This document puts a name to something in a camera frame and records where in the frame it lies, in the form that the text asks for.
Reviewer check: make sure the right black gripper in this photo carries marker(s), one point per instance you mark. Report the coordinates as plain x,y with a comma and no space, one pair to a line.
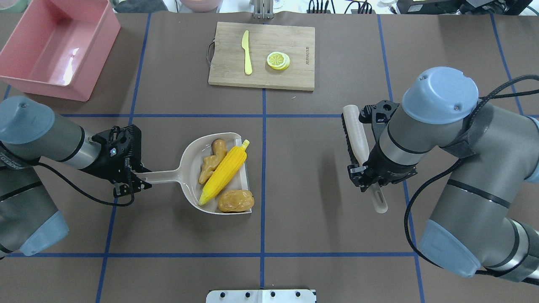
392,170

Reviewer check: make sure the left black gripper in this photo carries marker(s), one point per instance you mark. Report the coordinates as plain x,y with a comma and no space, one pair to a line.
100,165

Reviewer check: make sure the beige hand brush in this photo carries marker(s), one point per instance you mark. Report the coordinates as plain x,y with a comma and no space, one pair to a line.
358,148

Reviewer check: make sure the beige plastic dustpan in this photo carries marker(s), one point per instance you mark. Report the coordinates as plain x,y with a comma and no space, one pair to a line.
189,170

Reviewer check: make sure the tan toy ginger root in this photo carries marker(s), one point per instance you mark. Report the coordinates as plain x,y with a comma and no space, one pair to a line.
210,163

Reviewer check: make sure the yellow toy corn cob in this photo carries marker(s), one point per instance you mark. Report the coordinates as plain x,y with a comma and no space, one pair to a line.
224,173

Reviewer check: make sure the brown toy potato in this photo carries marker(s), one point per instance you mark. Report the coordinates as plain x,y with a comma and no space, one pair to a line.
235,201

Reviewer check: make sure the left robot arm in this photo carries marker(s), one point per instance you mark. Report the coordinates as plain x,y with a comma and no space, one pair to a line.
30,132

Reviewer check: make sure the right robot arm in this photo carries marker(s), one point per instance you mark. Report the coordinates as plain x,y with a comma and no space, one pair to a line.
456,220

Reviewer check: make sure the pink plastic bin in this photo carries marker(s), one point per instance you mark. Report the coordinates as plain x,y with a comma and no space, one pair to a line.
59,48

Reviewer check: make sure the bamboo cutting board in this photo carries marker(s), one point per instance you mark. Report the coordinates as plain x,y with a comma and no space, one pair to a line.
227,64

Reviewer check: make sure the yellow toy lemon slice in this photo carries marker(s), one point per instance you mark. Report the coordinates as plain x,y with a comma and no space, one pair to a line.
278,60

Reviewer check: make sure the yellow toy knife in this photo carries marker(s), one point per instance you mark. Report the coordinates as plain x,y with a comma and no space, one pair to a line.
245,45

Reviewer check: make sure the dark grey cloth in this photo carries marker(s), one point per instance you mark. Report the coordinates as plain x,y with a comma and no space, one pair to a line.
138,6

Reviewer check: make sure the pink bowl with pieces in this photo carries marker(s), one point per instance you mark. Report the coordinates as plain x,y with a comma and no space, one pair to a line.
201,5

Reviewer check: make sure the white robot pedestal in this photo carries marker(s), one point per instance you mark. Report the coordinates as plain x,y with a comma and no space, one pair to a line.
262,296

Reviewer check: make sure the aluminium frame post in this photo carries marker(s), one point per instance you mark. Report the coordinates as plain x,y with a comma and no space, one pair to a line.
263,9

